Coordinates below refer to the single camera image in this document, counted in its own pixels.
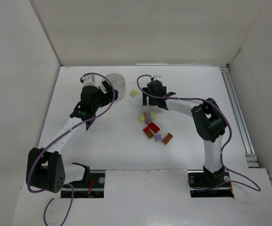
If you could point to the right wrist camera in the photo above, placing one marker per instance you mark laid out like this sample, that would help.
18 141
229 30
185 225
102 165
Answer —
155 77

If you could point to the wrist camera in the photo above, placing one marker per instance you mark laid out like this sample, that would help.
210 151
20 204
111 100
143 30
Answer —
155 77
88 80

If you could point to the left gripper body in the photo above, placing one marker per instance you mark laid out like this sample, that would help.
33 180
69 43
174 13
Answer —
106 92

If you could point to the aluminium rail right side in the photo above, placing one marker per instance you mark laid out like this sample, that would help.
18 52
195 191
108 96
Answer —
250 155

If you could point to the lavender lego brick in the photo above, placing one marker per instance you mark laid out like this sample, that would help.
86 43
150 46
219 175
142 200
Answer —
149 119

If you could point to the lavender 2x2 lego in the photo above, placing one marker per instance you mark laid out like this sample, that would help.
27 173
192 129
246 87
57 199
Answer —
158 138

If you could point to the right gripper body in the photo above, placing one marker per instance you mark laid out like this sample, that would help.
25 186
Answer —
150 99

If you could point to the brown lego plate right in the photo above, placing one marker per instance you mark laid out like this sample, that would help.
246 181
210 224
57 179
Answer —
167 138

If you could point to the brown lego plate left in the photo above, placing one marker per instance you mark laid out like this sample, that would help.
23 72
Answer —
149 133

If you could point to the lone light yellow lego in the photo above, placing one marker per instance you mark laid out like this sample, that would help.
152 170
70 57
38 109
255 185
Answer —
133 93

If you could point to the red lego brick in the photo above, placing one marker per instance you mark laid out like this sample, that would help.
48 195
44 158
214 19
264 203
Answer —
153 127

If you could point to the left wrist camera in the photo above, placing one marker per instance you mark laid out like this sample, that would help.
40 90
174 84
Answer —
88 80

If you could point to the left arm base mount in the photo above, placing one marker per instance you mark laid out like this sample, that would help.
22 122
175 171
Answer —
82 182

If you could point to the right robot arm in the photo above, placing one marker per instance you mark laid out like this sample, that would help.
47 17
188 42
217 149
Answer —
209 122

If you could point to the purple butterfly curved lego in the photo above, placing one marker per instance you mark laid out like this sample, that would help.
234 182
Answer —
145 118

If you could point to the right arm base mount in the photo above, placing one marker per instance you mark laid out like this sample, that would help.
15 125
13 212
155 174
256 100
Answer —
203 185

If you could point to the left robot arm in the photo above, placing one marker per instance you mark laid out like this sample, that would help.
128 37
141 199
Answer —
45 167

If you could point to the white round divided container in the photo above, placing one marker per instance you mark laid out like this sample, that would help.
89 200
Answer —
119 84

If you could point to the light yellow lego brick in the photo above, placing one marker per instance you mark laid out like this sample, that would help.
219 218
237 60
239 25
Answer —
141 118

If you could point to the brown lego plate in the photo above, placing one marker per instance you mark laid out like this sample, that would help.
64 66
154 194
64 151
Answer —
149 133
167 138

